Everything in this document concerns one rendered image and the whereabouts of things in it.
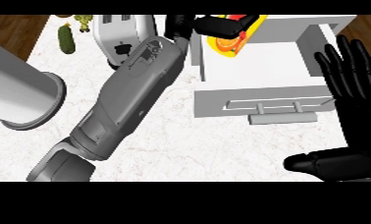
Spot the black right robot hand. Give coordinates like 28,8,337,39
281,34,371,183

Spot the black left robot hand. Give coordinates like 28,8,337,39
163,14,260,40

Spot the yellow cup with orange print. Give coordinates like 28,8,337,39
206,14,268,59

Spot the white open drawer box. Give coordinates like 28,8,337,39
188,25,341,88

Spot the white cabinet body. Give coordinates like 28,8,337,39
244,14,359,45

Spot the white toaster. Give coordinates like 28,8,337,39
91,14,159,71

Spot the small green knobbly vegetable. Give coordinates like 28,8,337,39
72,14,96,33

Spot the green cucumber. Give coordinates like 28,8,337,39
56,23,76,55

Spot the large grey cylinder pot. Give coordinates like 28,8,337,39
0,45,68,132

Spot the white drawer front with handle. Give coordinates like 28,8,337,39
193,84,340,126

